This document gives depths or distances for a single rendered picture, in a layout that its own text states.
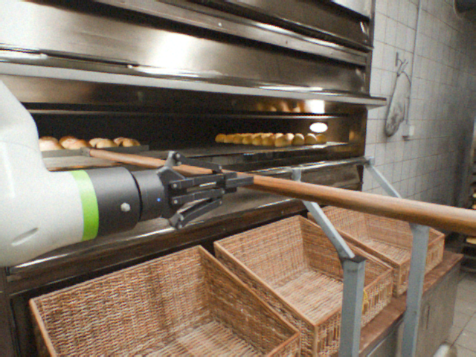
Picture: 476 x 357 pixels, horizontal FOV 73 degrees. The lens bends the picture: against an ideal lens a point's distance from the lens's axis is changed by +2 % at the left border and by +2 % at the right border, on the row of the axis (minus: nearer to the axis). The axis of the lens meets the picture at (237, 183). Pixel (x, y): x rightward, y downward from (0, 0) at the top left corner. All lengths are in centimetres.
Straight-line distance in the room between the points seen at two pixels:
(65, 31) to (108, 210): 68
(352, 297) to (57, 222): 75
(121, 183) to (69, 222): 8
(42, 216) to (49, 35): 68
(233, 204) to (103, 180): 92
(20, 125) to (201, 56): 83
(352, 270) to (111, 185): 67
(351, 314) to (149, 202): 68
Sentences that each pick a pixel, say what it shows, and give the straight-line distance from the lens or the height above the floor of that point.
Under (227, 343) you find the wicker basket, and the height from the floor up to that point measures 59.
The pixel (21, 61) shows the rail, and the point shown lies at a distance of 85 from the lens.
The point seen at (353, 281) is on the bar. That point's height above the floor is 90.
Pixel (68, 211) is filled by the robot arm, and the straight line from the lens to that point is 42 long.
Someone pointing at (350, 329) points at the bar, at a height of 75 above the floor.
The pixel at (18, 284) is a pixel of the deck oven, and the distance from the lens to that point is 106.
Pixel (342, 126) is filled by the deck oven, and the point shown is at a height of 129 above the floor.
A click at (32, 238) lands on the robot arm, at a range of 41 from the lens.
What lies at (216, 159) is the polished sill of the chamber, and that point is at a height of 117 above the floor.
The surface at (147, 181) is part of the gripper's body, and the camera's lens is 46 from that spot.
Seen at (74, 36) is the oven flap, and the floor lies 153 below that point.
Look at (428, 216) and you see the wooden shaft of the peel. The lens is 47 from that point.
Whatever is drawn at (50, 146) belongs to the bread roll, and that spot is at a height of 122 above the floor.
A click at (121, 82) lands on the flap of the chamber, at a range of 89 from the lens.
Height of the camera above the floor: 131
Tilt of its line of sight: 11 degrees down
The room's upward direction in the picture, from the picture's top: straight up
